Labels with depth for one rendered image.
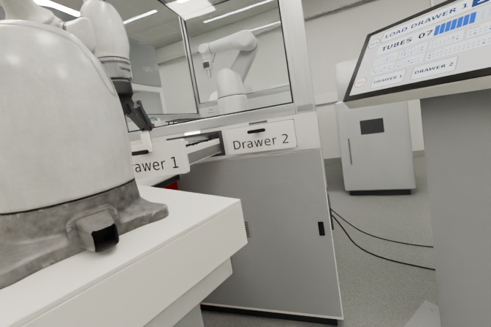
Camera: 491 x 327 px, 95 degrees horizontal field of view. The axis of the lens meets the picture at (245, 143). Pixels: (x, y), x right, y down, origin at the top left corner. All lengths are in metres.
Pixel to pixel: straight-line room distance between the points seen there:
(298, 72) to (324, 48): 3.30
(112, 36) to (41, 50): 0.40
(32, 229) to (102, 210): 0.07
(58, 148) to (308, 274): 1.02
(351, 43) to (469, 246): 3.62
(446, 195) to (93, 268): 0.86
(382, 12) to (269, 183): 3.76
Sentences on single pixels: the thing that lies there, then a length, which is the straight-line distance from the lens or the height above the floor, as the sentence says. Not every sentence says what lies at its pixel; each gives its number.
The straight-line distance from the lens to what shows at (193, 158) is 0.80.
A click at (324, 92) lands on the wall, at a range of 4.11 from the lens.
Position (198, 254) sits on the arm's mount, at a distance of 0.32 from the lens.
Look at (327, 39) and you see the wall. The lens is 4.26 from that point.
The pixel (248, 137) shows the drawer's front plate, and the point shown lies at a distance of 0.94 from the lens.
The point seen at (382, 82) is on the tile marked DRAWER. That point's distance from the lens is 0.81.
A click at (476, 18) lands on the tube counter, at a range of 0.85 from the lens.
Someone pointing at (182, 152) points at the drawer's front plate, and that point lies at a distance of 0.73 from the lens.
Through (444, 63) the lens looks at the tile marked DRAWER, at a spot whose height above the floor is 1.01.
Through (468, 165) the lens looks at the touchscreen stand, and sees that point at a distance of 0.86.
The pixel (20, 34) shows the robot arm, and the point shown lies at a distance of 0.36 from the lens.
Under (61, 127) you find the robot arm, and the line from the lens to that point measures 0.32.
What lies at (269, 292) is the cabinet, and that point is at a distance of 1.24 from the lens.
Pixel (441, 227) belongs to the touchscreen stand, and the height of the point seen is 0.53.
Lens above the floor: 0.94
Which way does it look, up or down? 5 degrees down
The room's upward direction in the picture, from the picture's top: 9 degrees counter-clockwise
